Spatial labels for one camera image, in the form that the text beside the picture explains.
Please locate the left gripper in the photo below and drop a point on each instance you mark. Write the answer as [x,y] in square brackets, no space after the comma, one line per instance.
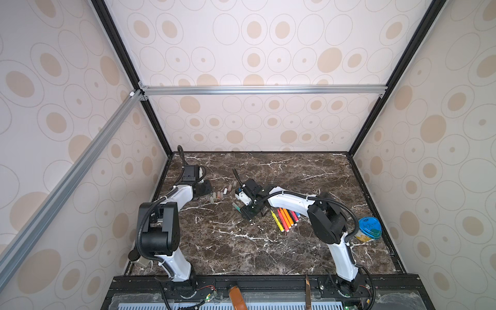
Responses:
[207,188]

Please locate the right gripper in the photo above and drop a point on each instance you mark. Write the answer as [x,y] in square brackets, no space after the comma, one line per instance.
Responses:
[250,203]

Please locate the green marker pen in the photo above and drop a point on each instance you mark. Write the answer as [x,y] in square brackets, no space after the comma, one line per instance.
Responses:
[236,207]

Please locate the orange marker pen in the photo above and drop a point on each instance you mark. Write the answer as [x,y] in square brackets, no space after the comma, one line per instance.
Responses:
[284,216]
[288,218]

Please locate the yellow marker pen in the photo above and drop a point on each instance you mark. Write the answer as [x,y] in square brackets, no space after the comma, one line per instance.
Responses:
[278,223]

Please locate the red-pink marker pen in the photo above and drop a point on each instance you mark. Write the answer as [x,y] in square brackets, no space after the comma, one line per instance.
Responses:
[293,217]

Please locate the pink marker pen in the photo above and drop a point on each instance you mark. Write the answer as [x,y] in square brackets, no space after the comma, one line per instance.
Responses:
[282,220]

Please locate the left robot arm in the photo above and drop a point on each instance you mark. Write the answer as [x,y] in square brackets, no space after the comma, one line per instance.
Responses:
[158,229]

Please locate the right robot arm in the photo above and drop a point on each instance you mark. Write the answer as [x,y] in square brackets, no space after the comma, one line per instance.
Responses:
[332,222]

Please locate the brown thin stick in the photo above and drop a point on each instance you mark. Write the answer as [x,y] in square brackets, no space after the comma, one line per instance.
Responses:
[307,293]

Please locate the blue-lidded plastic cup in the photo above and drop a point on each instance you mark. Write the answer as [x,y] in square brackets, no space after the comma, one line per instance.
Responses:
[369,229]

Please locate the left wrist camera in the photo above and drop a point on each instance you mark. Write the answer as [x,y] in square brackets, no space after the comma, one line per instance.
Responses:
[191,174]

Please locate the orange-brown handle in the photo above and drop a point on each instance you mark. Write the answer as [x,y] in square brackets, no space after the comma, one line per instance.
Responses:
[236,298]

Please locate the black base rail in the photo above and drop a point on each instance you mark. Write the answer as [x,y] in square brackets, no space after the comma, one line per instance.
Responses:
[264,292]

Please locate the horizontal aluminium rail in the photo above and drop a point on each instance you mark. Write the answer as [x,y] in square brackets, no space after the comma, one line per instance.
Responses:
[263,90]

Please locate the diagonal aluminium rail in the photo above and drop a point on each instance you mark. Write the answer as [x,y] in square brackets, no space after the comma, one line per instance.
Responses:
[27,238]

